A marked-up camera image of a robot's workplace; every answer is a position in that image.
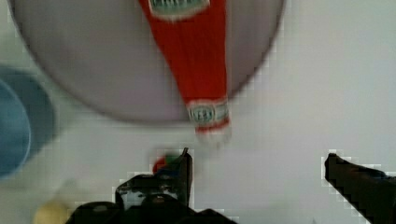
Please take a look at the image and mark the red ketchup bottle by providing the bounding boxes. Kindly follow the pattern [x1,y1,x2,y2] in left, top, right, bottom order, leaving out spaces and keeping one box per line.
[138,0,231,145]

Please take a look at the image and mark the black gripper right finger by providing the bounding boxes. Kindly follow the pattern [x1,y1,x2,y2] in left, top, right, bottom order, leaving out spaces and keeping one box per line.
[324,153,396,224]

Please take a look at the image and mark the blue round bowl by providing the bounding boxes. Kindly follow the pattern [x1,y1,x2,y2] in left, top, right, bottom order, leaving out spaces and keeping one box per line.
[0,66,55,179]

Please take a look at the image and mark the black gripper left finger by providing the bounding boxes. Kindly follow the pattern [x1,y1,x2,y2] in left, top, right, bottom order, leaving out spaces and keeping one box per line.
[115,147,192,207]

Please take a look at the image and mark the peeled banana toy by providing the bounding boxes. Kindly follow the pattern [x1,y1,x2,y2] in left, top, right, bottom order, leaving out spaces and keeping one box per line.
[32,201,69,224]

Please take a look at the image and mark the pink round plate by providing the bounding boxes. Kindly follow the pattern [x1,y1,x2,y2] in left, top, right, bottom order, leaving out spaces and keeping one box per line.
[7,0,286,123]

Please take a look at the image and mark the small red tomato toy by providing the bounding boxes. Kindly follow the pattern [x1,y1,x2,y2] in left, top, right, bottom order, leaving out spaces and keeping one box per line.
[152,155,179,174]

